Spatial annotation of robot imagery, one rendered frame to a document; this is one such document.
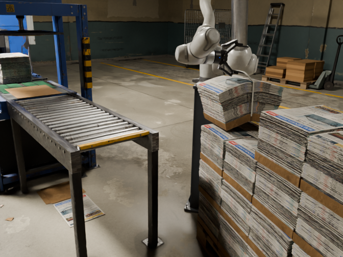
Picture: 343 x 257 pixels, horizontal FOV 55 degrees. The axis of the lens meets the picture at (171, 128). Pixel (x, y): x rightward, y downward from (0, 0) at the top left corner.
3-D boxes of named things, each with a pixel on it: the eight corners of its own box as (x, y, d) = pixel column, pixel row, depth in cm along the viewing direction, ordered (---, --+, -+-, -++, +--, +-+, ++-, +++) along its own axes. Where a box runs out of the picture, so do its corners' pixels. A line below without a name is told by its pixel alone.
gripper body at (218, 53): (210, 47, 182) (224, 49, 185) (207, 62, 184) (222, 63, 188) (216, 49, 175) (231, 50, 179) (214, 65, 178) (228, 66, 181)
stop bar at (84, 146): (150, 134, 193) (150, 131, 192) (79, 151, 167) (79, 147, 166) (147, 132, 195) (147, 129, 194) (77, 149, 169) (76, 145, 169)
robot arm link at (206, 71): (202, 74, 245) (203, 43, 238) (226, 75, 239) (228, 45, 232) (196, 77, 231) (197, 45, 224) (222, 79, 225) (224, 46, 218)
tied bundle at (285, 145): (316, 150, 166) (323, 105, 158) (368, 174, 140) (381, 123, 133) (253, 160, 152) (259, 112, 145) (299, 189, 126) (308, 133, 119)
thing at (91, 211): (105, 214, 254) (105, 213, 254) (70, 227, 237) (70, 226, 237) (85, 195, 282) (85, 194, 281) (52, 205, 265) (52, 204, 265)
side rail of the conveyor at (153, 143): (159, 150, 201) (159, 131, 197) (152, 152, 198) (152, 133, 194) (73, 104, 301) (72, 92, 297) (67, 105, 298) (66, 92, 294)
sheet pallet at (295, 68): (324, 85, 778) (328, 60, 759) (305, 89, 729) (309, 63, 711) (280, 78, 867) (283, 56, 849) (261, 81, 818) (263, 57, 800)
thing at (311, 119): (323, 106, 158) (323, 104, 157) (378, 123, 133) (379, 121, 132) (260, 113, 144) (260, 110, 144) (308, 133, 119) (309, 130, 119)
